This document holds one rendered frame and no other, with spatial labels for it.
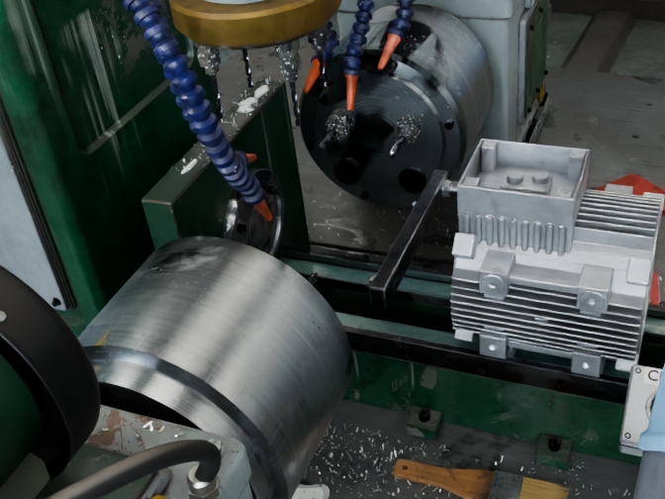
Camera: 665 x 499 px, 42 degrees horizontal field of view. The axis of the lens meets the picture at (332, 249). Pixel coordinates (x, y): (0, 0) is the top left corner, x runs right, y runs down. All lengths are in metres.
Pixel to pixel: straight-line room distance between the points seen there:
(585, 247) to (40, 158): 0.58
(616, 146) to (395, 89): 0.60
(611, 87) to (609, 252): 0.98
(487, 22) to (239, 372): 0.78
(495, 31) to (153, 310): 0.77
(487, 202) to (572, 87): 0.98
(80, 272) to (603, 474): 0.65
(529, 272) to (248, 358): 0.33
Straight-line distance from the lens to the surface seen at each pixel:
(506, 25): 1.35
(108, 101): 1.05
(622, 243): 0.92
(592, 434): 1.07
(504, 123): 1.42
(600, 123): 1.74
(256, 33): 0.87
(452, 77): 1.19
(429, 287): 1.13
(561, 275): 0.92
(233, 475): 0.64
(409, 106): 1.18
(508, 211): 0.91
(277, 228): 1.17
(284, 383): 0.76
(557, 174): 0.98
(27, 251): 1.08
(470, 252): 0.92
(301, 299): 0.80
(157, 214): 0.96
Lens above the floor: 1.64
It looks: 36 degrees down
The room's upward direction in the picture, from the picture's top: 8 degrees counter-clockwise
